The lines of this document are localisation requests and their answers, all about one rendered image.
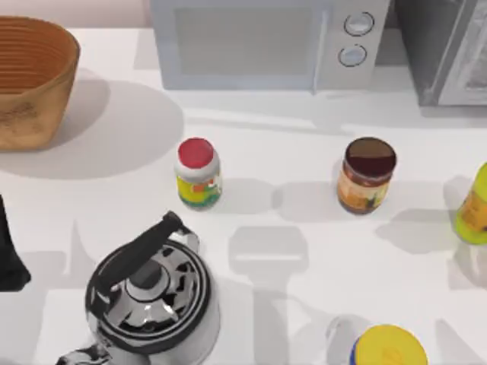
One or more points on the red-lidded white jar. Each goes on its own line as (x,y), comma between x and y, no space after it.
(198,175)

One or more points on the brown-lidded sauce jar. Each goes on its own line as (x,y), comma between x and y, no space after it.
(366,176)

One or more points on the pale microwave oven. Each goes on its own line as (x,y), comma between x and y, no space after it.
(247,42)

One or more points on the shiny metal kettle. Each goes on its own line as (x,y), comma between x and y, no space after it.
(152,292)

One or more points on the round microwave knob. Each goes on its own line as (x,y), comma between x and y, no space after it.
(352,55)
(358,22)

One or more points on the yellow-lidded blue jar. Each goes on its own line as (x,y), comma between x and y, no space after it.
(388,348)

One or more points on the grey cabinet with dark inside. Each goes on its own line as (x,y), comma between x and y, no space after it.
(430,49)

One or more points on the yellow-green bottle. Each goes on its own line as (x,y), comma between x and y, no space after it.
(475,209)

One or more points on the brown wicker basket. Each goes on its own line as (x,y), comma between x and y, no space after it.
(26,80)

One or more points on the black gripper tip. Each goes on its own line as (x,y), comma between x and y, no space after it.
(9,254)

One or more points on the grey cabinet door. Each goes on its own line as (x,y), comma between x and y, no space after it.
(462,57)

